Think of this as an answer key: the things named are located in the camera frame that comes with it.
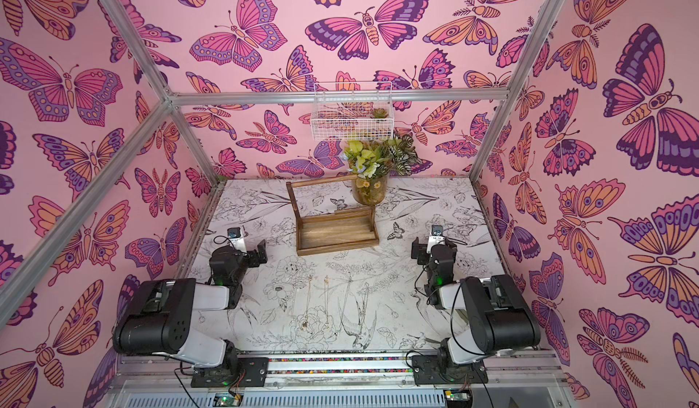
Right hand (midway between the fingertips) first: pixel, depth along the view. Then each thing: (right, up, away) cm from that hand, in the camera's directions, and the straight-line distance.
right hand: (435, 238), depth 92 cm
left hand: (-63, -1, +2) cm, 63 cm away
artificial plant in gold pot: (-21, +28, +10) cm, 36 cm away
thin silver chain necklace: (-25, -28, -13) cm, 40 cm away
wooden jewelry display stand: (-31, +2, +11) cm, 33 cm away
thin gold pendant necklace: (-37, -18, -5) cm, 41 cm away
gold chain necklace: (-42, -24, -9) cm, 50 cm away
